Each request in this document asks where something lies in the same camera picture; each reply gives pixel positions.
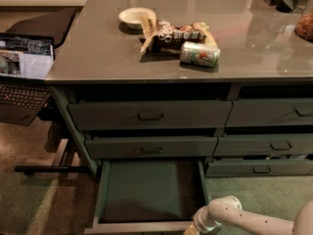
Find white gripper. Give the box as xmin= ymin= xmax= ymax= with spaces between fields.
xmin=183 ymin=206 xmax=221 ymax=235

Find green drawer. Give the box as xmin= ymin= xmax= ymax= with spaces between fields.
xmin=84 ymin=159 xmax=208 ymax=235
xmin=85 ymin=136 xmax=217 ymax=159
xmin=226 ymin=98 xmax=313 ymax=127
xmin=205 ymin=160 xmax=313 ymax=177
xmin=214 ymin=134 xmax=313 ymax=157
xmin=68 ymin=100 xmax=232 ymax=130

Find black laptop stand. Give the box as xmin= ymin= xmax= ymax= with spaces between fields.
xmin=15 ymin=100 xmax=89 ymax=175

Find green soda can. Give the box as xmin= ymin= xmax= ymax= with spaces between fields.
xmin=180 ymin=42 xmax=220 ymax=67

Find brown snack bag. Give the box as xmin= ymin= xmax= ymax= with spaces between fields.
xmin=140 ymin=17 xmax=217 ymax=54

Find white bowl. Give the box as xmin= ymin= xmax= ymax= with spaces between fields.
xmin=118 ymin=7 xmax=156 ymax=30

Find glass jar with snacks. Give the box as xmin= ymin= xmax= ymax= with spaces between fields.
xmin=294 ymin=5 xmax=313 ymax=42

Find black laptop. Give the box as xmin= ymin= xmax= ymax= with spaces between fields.
xmin=0 ymin=33 xmax=55 ymax=126

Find black office chair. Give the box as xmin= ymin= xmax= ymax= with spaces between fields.
xmin=6 ymin=7 xmax=76 ymax=48

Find green cabinet frame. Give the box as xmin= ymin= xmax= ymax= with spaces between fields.
xmin=53 ymin=82 xmax=312 ymax=174

